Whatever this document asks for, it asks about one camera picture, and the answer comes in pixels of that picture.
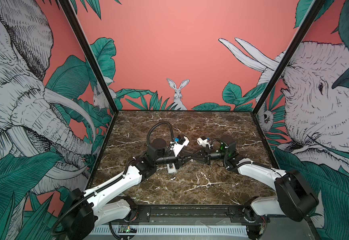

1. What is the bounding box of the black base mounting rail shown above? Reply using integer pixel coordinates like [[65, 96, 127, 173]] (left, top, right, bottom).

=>
[[72, 204, 307, 224]]

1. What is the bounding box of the black frame post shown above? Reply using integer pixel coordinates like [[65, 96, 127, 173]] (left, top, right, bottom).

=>
[[58, 0, 118, 116], [251, 0, 325, 117]]

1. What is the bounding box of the white ribbed cable duct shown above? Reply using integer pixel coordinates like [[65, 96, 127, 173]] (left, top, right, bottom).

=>
[[90, 225, 248, 238]]

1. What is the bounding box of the right black frame post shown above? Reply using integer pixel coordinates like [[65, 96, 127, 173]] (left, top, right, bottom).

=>
[[251, 0, 325, 117]]

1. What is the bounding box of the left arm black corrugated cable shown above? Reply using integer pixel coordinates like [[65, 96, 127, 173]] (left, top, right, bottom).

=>
[[146, 121, 175, 148]]

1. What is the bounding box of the white remote control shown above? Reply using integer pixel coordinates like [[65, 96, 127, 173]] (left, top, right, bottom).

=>
[[166, 164, 177, 174]]

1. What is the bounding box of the left black frame post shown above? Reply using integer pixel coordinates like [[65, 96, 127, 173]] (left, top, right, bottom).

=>
[[58, 0, 118, 116]]

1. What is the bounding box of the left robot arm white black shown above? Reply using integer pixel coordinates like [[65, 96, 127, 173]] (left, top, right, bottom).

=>
[[50, 136, 190, 240]]

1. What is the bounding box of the small green circuit board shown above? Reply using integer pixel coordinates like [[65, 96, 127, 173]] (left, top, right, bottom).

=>
[[118, 225, 137, 235]]

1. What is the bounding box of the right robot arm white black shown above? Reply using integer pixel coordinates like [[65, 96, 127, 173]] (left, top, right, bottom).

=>
[[195, 135, 319, 222]]

